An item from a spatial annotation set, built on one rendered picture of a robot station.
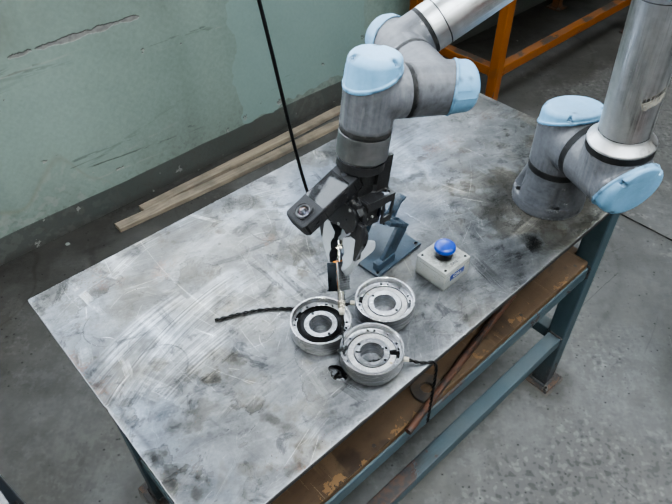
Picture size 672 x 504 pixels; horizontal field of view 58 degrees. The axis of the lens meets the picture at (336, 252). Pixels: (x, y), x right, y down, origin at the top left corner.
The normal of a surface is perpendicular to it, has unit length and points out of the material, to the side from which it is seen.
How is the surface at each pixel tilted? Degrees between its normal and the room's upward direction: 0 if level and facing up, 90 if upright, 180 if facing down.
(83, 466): 0
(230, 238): 0
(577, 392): 0
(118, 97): 90
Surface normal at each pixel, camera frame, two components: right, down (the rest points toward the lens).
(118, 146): 0.67, 0.51
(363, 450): -0.01, -0.72
